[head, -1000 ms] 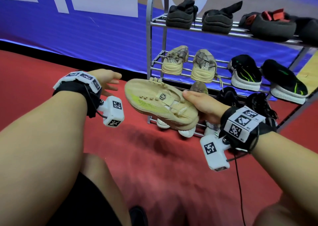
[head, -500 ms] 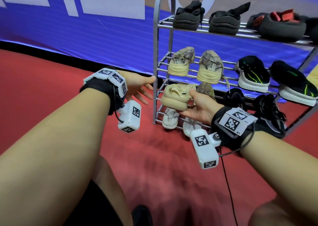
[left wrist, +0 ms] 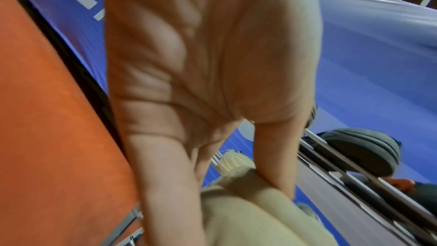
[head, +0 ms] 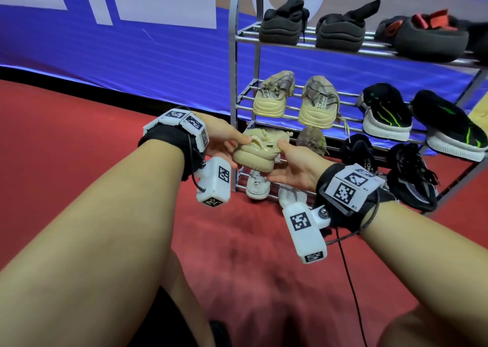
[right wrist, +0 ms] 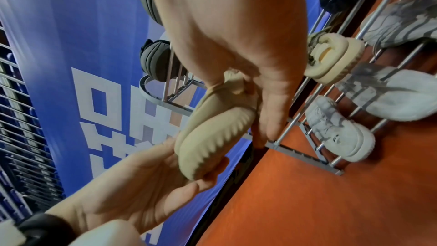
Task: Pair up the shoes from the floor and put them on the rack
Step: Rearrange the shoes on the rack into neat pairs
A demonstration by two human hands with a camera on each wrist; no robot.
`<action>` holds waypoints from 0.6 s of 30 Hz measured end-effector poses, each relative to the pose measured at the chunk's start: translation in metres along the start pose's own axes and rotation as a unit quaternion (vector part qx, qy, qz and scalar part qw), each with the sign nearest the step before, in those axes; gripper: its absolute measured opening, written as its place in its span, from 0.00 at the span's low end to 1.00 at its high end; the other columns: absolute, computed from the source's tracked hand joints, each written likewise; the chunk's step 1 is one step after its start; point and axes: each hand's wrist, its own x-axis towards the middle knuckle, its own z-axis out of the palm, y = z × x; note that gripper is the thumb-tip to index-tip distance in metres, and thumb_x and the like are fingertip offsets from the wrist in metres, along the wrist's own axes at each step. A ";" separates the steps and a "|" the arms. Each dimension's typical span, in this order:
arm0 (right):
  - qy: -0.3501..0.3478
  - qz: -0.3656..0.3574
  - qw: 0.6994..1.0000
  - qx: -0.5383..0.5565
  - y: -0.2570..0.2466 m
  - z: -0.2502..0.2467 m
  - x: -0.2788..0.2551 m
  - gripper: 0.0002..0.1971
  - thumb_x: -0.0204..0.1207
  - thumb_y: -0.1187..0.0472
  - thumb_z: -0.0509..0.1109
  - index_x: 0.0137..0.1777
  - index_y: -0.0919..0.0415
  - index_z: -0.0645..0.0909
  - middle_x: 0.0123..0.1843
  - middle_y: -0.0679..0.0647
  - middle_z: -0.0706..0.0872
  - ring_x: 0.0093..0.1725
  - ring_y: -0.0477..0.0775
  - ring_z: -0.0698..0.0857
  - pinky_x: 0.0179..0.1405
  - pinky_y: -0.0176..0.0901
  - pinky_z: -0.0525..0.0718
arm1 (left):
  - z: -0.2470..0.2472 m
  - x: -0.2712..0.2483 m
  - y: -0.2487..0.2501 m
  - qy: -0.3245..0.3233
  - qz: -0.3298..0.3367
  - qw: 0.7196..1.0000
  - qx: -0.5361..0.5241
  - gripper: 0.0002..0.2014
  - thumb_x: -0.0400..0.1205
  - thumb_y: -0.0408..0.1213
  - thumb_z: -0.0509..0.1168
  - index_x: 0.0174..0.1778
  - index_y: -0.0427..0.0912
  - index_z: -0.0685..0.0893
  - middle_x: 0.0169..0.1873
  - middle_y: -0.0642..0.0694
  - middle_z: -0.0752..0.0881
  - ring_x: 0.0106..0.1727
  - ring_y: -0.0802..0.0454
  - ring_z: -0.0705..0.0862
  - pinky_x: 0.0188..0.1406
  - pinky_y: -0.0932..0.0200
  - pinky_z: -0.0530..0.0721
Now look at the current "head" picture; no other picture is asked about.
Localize person's black trousers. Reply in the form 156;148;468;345
128;286;200;347

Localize person's left hand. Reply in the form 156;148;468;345
196;112;252;168

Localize black marker wristband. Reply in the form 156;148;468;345
314;163;396;232
138;108;210;182

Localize black right camera cable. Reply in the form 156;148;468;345
324;190;382;347

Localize black marker right wristband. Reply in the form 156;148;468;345
314;163;396;232

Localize person's right forearm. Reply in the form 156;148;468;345
360;200;488;347

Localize grey metal shoe rack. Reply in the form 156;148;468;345
228;0;488;216

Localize black green-striped sneaker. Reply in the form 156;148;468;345
411;89;488;164
356;83;413;142

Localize grey striped sneaker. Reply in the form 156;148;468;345
278;184;308;209
246;169;271;201

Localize black grey mesh sneaker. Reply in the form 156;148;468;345
339;133;379;174
386;143;440;213

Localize blue printed banner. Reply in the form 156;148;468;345
0;0;488;157

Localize person's right leg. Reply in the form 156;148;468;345
377;304;460;347

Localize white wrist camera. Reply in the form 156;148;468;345
195;156;232;208
282;202;331;264

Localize black lug-sole sneaker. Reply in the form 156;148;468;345
315;0;381;52

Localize person's left forearm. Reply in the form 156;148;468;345
0;139;186;347

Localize person's black left shoe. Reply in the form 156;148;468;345
208;320;232;347

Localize black ribbed-sole sneaker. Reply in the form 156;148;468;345
374;9;470;63
457;21;488;64

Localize black marker left wristband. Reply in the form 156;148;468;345
138;108;210;182

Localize person's right hand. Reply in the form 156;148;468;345
266;139;336;193

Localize black orange-marked sneaker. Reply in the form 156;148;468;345
259;0;310;46

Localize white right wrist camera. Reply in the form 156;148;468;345
282;202;331;264

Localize person's left leg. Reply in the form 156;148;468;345
158;249;216;347

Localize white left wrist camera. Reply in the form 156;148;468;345
195;156;232;208

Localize pastel iridescent sneaker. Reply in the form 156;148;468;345
252;70;296;118

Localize cream chunky sneaker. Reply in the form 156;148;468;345
232;128;293;173
296;126;328;157

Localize person's leg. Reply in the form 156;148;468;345
158;249;216;347
377;304;460;347

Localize cream-soled sneaker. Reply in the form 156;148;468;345
298;75;343;130

